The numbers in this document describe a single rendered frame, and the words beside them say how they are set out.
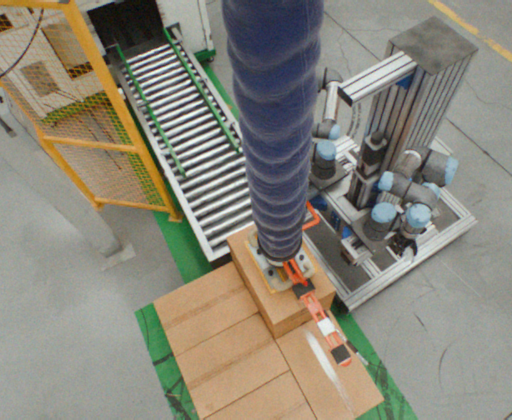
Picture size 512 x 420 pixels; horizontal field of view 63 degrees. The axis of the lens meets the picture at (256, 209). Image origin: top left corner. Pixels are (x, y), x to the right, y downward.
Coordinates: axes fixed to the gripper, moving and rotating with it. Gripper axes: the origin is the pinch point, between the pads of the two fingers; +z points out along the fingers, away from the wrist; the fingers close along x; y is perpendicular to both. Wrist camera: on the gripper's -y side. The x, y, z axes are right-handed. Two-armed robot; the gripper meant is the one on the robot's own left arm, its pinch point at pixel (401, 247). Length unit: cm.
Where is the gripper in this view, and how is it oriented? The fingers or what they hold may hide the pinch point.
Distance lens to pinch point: 190.8
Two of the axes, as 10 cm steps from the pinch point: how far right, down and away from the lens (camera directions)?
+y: -8.4, 5.0, -2.1
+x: 5.3, 7.3, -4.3
